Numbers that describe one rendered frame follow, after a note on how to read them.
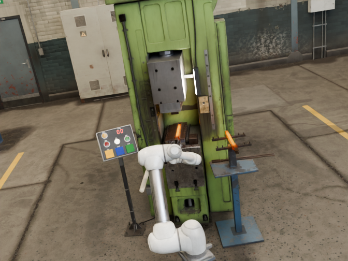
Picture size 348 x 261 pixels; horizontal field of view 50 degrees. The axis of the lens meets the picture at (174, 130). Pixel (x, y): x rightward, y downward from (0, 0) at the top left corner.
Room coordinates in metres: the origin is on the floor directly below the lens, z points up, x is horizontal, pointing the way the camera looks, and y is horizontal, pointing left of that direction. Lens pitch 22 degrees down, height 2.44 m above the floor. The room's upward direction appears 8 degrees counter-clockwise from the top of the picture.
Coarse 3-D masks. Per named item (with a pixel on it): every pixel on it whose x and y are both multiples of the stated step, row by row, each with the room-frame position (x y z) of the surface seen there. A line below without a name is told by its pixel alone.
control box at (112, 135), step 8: (120, 128) 3.31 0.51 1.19; (128, 128) 3.33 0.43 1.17; (96, 136) 3.27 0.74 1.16; (112, 136) 3.26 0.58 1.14; (120, 136) 3.27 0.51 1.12; (128, 136) 3.28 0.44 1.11; (104, 144) 3.21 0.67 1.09; (112, 144) 3.22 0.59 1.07; (120, 144) 3.23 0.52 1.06; (136, 144) 3.26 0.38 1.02; (104, 152) 3.17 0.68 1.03; (136, 152) 3.22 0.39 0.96; (104, 160) 3.13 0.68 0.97
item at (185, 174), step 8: (192, 128) 3.70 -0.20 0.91; (200, 136) 3.47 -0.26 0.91; (192, 144) 3.30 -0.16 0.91; (200, 144) 3.30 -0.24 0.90; (200, 152) 3.23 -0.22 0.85; (168, 168) 3.28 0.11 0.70; (176, 168) 3.27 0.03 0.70; (184, 168) 3.25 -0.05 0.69; (192, 168) 3.24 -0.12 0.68; (200, 168) 3.23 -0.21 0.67; (168, 176) 3.28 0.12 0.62; (176, 176) 3.27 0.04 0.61; (184, 176) 3.26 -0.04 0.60; (192, 176) 3.24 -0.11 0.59; (200, 176) 3.23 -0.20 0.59; (168, 184) 3.28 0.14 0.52; (176, 184) 3.27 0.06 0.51; (184, 184) 3.26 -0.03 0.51; (192, 184) 3.25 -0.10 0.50; (200, 184) 3.23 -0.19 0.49
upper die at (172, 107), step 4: (160, 104) 3.33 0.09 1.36; (164, 104) 3.33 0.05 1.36; (168, 104) 3.32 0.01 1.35; (172, 104) 3.32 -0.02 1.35; (176, 104) 3.31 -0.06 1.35; (180, 104) 3.33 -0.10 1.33; (160, 108) 3.33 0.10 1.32; (164, 108) 3.33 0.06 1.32; (168, 108) 3.32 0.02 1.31; (172, 108) 3.32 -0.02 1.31; (176, 108) 3.31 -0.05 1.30; (180, 108) 3.31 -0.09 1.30; (164, 112) 3.33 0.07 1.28; (168, 112) 3.32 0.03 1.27
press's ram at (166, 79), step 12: (156, 60) 3.40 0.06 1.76; (168, 60) 3.33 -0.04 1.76; (180, 60) 3.37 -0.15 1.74; (156, 72) 3.33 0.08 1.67; (168, 72) 3.32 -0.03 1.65; (180, 72) 3.30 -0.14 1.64; (156, 84) 3.33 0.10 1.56; (168, 84) 3.32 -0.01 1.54; (180, 84) 3.30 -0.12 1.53; (156, 96) 3.34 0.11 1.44; (168, 96) 3.32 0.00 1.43; (180, 96) 3.31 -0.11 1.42
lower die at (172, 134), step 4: (176, 124) 3.70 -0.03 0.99; (184, 124) 3.66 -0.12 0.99; (172, 128) 3.60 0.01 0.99; (176, 128) 3.56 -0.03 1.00; (180, 128) 3.55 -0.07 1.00; (184, 128) 3.55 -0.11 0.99; (168, 132) 3.54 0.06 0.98; (172, 132) 3.50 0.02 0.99; (176, 132) 3.47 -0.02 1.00; (180, 132) 3.45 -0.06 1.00; (184, 132) 3.45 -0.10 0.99; (168, 136) 3.44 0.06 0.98; (172, 136) 3.40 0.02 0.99; (180, 136) 3.36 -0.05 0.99; (184, 136) 3.35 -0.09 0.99; (168, 140) 3.33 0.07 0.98; (172, 140) 3.32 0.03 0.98; (184, 140) 3.31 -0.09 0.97; (184, 144) 3.31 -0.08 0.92
